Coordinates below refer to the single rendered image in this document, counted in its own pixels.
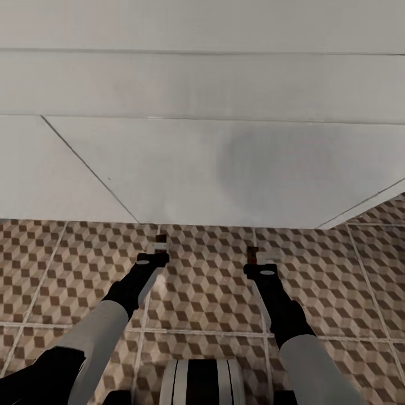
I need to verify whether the robot trunk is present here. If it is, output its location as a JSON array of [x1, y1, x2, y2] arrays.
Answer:
[[159, 359, 246, 405]]

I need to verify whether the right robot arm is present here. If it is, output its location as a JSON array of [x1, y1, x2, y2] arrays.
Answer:
[[243, 251, 369, 405]]

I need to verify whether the mousetrap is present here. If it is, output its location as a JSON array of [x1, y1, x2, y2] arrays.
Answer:
[[247, 246, 259, 264], [155, 235, 167, 253]]

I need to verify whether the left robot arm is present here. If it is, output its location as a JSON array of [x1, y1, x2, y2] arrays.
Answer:
[[0, 242, 172, 405]]

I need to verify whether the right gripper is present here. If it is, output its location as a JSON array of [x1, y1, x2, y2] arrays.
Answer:
[[243, 263, 278, 280]]

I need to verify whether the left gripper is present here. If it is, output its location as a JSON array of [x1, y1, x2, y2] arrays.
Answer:
[[137, 253, 169, 267]]

